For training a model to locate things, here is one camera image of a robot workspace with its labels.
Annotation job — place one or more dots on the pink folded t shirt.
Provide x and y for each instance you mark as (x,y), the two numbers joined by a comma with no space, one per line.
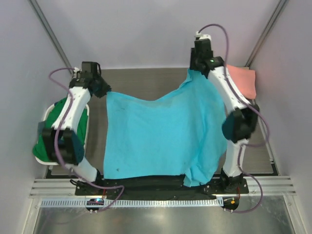
(244,79)

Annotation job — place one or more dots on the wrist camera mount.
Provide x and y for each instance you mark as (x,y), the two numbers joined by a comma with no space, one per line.
(201,36)
(76,71)

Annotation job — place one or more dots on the white laundry basket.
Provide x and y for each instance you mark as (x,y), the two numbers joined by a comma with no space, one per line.
(50,116)

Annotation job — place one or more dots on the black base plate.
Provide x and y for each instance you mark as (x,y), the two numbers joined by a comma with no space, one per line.
(160,183)

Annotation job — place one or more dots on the white slotted cable duct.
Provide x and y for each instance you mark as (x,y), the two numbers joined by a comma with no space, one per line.
(98,203)

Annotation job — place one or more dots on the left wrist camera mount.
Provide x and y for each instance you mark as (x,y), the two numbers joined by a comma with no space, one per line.
(76,71)

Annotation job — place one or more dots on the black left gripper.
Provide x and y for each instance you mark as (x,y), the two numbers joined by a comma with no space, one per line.
(105,88)

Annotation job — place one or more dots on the light blue t shirt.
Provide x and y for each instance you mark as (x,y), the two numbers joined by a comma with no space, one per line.
(177,134)

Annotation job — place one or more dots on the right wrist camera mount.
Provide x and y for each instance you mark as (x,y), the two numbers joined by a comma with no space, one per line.
(201,36)

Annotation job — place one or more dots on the grey garment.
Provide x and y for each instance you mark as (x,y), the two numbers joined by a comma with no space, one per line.
(41,126)

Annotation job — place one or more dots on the aluminium frame rail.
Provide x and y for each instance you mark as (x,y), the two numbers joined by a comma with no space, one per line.
(269,185)

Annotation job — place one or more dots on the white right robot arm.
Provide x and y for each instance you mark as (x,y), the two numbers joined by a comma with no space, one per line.
(241,118)

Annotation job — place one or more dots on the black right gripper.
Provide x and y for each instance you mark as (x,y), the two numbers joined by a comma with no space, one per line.
(193,65)

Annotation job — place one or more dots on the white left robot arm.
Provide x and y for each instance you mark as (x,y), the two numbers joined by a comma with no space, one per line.
(61,140)

